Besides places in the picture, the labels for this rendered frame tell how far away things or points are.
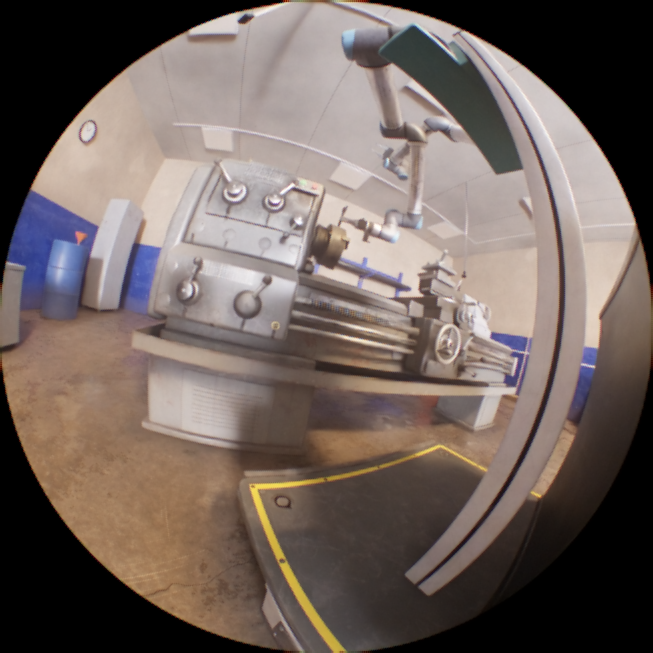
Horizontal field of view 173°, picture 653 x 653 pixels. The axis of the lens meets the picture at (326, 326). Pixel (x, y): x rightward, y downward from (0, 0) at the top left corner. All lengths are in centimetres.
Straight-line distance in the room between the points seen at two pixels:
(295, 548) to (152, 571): 44
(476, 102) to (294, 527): 112
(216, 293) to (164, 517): 76
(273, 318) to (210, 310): 23
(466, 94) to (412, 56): 20
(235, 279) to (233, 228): 27
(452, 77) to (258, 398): 134
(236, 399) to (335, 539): 71
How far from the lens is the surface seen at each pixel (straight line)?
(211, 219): 100
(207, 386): 95
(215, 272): 79
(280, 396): 95
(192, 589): 68
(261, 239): 94
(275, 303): 77
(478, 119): 89
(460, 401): 231
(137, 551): 75
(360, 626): 36
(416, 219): 136
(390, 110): 122
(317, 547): 39
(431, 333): 114
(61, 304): 320
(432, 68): 80
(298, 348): 98
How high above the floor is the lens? 65
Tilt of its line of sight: 1 degrees down
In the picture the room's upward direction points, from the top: 13 degrees clockwise
